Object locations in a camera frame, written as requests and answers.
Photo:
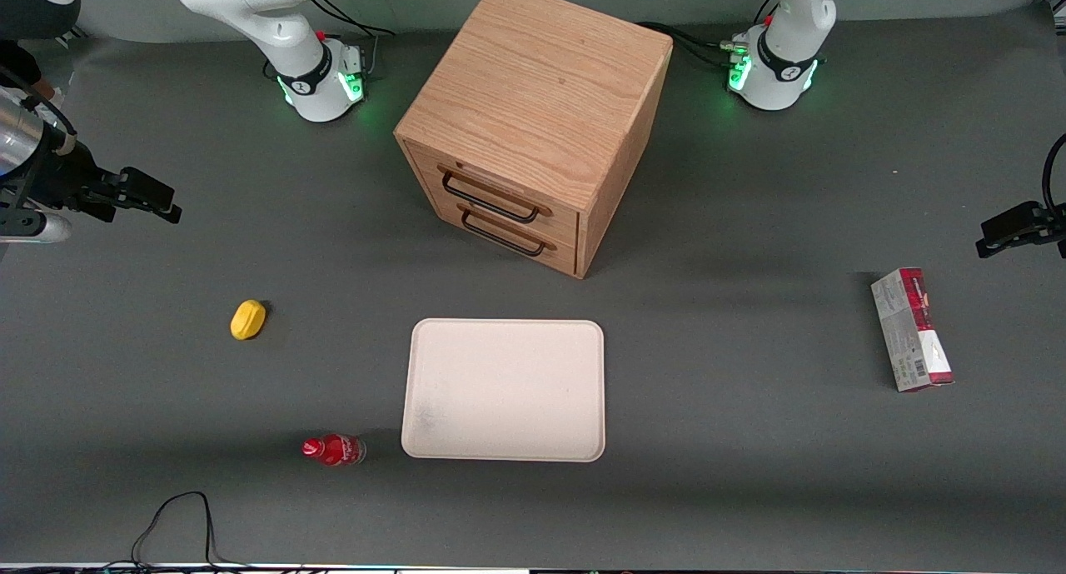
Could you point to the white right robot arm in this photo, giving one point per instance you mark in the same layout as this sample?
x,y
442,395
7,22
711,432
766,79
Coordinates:
x,y
279,24

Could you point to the yellow lemon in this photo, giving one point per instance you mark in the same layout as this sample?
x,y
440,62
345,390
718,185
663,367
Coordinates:
x,y
247,319

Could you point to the beige rectangular tray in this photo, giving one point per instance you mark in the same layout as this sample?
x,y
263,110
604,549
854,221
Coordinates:
x,y
504,389

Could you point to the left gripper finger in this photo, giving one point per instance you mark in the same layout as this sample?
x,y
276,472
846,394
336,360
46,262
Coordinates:
x,y
1008,228

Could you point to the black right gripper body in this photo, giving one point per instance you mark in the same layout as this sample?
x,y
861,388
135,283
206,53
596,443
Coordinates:
x,y
68,178

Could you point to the red tartan cardboard box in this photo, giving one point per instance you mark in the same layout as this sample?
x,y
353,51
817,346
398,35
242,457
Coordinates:
x,y
912,332

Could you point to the wooden drawer cabinet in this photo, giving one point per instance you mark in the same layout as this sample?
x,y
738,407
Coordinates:
x,y
541,99

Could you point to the red coke bottle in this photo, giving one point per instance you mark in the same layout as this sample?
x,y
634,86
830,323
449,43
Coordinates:
x,y
337,450

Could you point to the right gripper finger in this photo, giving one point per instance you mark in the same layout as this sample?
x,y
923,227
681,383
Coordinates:
x,y
141,192

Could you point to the wooden drawer front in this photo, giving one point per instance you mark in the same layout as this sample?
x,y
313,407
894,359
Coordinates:
x,y
533,245
516,195

